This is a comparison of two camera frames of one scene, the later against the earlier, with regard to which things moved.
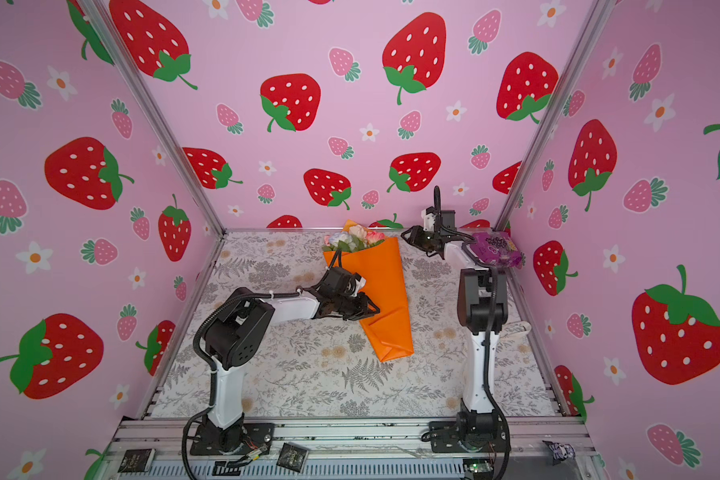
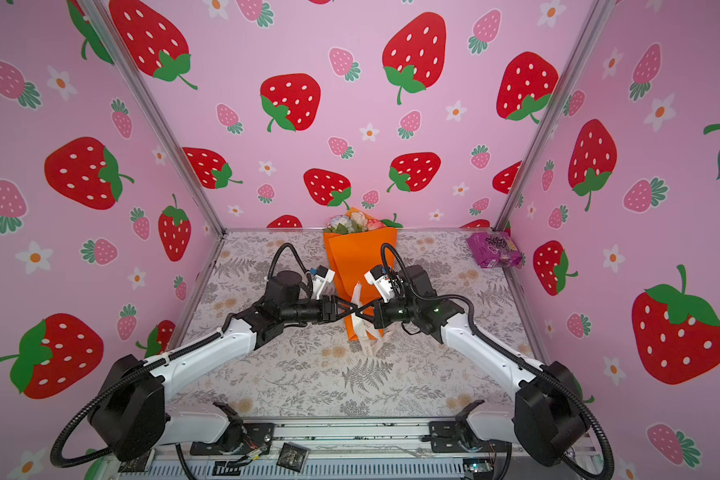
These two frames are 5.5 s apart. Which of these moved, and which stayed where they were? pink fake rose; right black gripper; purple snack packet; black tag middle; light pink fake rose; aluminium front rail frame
Moved: pink fake rose; light pink fake rose; right black gripper
Stayed: aluminium front rail frame; black tag middle; purple snack packet
